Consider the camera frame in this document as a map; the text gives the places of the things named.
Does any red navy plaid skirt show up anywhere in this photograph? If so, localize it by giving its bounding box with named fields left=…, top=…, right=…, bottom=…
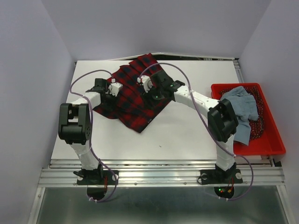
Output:
left=93, top=53, right=170, bottom=133

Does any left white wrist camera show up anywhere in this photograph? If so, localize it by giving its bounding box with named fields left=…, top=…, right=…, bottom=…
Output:
left=108, top=82, right=123, bottom=97

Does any dark red dotted skirt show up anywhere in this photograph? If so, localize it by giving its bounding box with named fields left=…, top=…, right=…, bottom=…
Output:
left=220, top=86, right=264, bottom=141

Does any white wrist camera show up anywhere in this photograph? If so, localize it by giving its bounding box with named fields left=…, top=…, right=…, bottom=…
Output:
left=137, top=75, right=154, bottom=92
left=108, top=82, right=123, bottom=97

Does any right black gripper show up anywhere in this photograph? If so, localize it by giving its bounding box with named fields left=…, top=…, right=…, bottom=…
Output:
left=141, top=82, right=164, bottom=109

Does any red plastic bin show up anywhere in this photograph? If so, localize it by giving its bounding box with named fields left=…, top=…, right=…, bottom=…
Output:
left=211, top=83, right=285, bottom=156

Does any purple cable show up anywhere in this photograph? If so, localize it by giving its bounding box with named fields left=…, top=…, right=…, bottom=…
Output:
left=70, top=70, right=120, bottom=203
left=136, top=62, right=254, bottom=201

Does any aluminium front rail frame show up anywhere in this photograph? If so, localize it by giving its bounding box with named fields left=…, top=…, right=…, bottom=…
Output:
left=28, top=158, right=296, bottom=224

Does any aluminium right side rail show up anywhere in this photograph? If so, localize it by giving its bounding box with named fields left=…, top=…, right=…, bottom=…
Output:
left=233, top=58, right=244, bottom=83

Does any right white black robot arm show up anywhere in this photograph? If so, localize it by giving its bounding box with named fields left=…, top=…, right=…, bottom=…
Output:
left=139, top=70, right=238, bottom=184

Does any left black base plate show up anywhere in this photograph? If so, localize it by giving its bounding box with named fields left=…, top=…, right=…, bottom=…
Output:
left=73, top=169, right=118, bottom=185

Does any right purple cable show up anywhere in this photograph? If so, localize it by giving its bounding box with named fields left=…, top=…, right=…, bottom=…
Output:
left=136, top=62, right=254, bottom=201

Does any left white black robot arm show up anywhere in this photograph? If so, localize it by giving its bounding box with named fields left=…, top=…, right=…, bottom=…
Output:
left=58, top=78, right=123, bottom=185

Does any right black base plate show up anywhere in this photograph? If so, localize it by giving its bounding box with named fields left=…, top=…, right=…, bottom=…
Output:
left=197, top=169, right=243, bottom=185

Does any light blue denim skirt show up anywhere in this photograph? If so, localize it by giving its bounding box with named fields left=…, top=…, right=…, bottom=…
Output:
left=221, top=86, right=259, bottom=146

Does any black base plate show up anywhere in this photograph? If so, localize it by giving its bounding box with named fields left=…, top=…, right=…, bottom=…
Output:
left=197, top=169, right=243, bottom=185
left=73, top=169, right=118, bottom=185

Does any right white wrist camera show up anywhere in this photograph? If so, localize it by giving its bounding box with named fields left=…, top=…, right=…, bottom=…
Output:
left=137, top=75, right=154, bottom=92

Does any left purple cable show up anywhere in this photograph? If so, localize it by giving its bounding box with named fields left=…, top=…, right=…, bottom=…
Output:
left=70, top=70, right=120, bottom=203

